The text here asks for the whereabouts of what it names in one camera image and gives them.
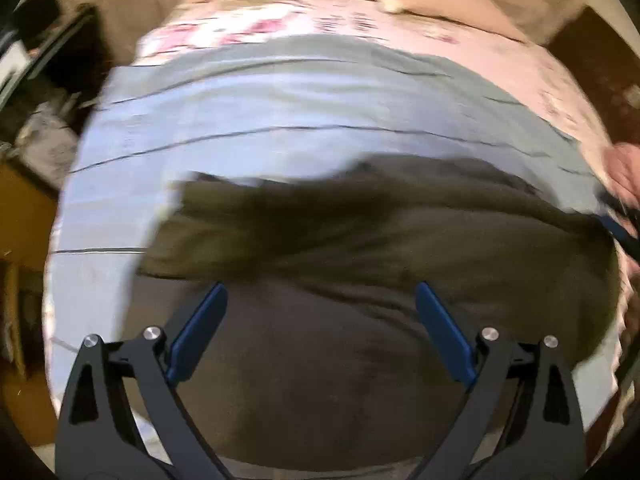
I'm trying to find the person's right hand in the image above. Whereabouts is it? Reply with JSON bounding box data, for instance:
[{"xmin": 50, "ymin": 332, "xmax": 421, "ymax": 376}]
[{"xmin": 602, "ymin": 142, "xmax": 640, "ymax": 201}]

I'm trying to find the brown wooden cabinet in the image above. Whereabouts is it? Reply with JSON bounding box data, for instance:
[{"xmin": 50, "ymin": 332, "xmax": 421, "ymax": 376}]
[{"xmin": 0, "ymin": 160, "xmax": 60, "ymax": 446}]

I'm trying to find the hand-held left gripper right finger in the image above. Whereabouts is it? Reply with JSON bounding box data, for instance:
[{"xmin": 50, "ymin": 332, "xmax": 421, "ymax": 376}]
[{"xmin": 395, "ymin": 281, "xmax": 587, "ymax": 480}]

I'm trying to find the blue checked blanket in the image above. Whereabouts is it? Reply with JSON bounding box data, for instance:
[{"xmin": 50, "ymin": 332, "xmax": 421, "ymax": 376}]
[{"xmin": 47, "ymin": 35, "xmax": 621, "ymax": 451}]

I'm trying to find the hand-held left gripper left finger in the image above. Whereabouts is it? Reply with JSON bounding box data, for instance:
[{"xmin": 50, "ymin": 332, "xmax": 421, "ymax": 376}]
[{"xmin": 55, "ymin": 281, "xmax": 236, "ymax": 480}]

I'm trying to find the olive hooded puffer jacket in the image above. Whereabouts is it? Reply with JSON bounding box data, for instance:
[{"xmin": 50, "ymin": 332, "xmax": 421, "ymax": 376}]
[{"xmin": 135, "ymin": 155, "xmax": 628, "ymax": 466}]

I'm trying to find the pink cartoon print bedsheet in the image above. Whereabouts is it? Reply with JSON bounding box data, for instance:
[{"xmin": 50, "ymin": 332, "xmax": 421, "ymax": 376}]
[{"xmin": 135, "ymin": 0, "xmax": 621, "ymax": 181}]

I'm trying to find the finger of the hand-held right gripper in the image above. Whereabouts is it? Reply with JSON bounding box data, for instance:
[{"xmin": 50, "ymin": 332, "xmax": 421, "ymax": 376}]
[{"xmin": 592, "ymin": 192, "xmax": 640, "ymax": 256}]

